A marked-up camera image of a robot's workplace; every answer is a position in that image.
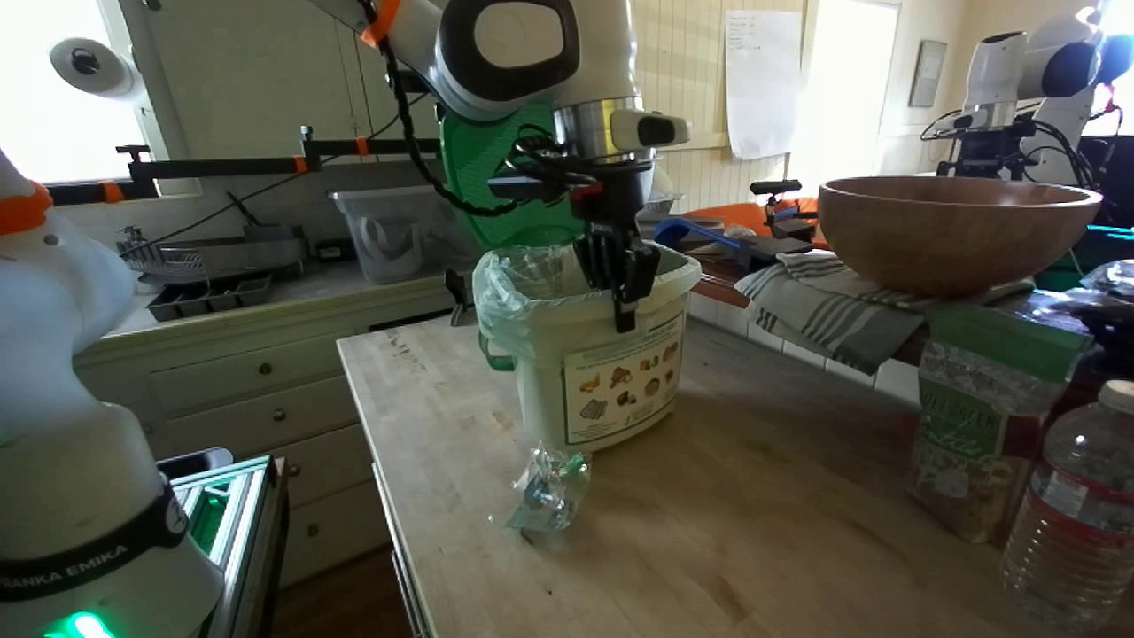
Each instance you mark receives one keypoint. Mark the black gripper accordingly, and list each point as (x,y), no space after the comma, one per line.
(587,195)

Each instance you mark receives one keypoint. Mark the white compost trash can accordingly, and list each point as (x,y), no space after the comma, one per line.
(615,376)

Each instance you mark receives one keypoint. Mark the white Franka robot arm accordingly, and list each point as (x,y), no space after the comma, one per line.
(73,448)

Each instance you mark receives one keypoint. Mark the green trash can lid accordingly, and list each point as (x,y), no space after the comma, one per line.
(498,179)

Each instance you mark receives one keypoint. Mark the full capped water bottle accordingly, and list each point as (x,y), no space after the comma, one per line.
(1075,518)

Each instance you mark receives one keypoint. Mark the translucent pale green bin liner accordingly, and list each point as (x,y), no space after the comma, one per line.
(532,294)

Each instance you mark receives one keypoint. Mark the striped white dish towel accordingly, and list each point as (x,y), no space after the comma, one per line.
(826,314)

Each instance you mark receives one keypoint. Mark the clear plastic storage container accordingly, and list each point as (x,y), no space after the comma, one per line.
(391,235)

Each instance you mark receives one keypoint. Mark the white paper sheet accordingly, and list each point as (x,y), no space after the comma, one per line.
(764,83)

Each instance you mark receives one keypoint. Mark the large wooden bowl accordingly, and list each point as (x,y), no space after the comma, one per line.
(950,235)

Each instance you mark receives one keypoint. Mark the white drawer cabinet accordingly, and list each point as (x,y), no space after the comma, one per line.
(261,391)

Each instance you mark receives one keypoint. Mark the green printed bag pack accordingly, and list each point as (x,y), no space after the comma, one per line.
(974,401)

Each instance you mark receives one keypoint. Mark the dark dish tray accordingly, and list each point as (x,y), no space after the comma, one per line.
(209,294)

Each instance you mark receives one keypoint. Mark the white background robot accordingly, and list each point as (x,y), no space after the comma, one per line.
(1023,83)

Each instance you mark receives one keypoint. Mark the white paper towel roll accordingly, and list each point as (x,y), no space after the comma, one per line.
(93,65)

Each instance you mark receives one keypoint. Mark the small framed wall picture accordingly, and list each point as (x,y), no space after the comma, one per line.
(928,73)

